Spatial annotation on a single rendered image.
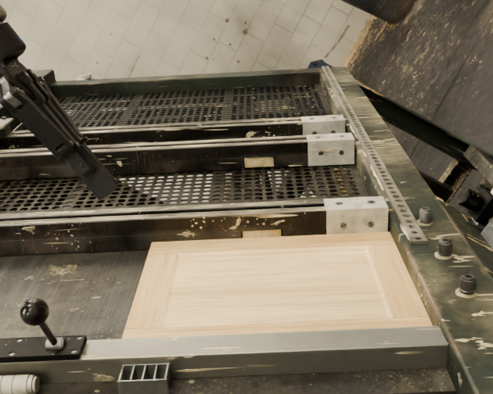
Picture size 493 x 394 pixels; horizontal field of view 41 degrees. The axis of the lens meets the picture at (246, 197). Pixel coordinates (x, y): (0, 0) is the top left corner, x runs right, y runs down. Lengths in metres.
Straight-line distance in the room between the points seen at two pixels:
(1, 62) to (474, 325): 0.73
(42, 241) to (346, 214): 0.62
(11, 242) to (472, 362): 0.92
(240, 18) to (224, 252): 5.25
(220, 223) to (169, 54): 5.15
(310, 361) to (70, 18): 5.74
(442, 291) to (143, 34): 5.54
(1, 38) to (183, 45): 5.62
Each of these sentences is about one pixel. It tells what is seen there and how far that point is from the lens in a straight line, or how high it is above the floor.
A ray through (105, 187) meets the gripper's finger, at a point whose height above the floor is 1.43.
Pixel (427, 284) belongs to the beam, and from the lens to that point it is 1.12.
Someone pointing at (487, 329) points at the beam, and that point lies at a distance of 1.03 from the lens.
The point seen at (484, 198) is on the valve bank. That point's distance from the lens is 1.42.
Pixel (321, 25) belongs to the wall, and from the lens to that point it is 6.54.
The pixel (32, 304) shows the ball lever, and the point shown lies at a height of 1.45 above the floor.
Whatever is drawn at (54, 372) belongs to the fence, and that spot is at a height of 1.38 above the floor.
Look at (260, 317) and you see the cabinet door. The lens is 1.09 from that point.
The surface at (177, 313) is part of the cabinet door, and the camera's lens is 1.12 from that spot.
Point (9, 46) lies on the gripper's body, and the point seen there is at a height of 1.60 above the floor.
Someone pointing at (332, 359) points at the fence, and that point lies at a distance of 0.98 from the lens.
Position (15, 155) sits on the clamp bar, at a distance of 1.87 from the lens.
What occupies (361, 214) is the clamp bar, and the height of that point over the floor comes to 0.96.
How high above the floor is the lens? 1.41
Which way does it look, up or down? 10 degrees down
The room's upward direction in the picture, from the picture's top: 63 degrees counter-clockwise
